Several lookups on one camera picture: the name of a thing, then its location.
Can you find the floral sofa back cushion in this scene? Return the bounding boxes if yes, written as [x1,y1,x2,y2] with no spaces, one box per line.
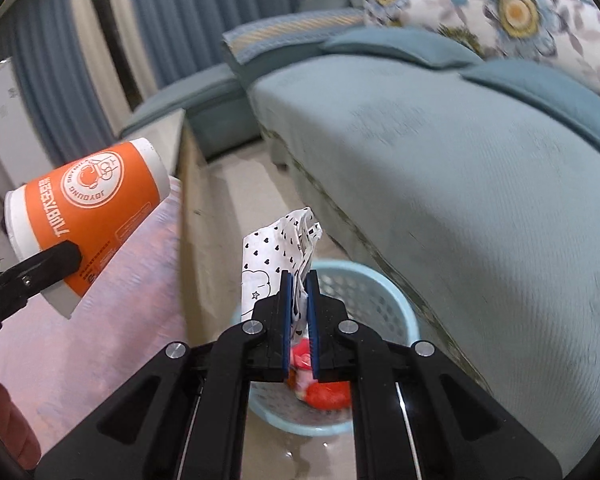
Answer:
[363,0,600,96]

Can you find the striped armrest cover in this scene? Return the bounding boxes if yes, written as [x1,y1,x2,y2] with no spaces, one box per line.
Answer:
[222,8,364,65]

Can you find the white coffee table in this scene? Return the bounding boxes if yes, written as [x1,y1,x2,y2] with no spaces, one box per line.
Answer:
[135,108,215,346]

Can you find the blue curtains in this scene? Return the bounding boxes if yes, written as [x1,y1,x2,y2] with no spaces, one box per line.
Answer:
[0,0,301,165]

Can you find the orange white paper cup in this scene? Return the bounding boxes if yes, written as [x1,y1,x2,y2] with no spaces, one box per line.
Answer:
[5,138,171,318]

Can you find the pink floral table cloth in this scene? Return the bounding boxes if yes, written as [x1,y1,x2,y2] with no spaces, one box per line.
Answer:
[0,184,187,451]

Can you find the person's left hand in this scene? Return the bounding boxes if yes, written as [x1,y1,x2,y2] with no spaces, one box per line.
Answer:
[0,383,42,470]

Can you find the white black-heart paper bag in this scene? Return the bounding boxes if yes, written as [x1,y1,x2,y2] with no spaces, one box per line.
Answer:
[240,207,323,346]

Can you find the light blue plastic basket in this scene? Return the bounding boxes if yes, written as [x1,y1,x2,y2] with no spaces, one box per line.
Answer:
[249,260,420,437]

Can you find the blue throw pillow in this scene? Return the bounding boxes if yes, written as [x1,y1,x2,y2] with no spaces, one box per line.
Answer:
[321,27,482,70]
[460,58,600,153]

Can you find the white refrigerator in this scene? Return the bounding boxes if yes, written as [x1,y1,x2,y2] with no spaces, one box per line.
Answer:
[0,58,55,188]

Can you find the red plastic bag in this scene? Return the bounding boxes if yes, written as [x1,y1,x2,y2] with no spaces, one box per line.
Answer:
[286,338,351,412]

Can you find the blue fabric sofa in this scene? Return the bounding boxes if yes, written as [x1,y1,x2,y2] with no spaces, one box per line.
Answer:
[124,44,600,479]

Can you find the cream curtain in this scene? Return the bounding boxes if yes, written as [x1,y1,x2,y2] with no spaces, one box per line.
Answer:
[71,0,158,136]

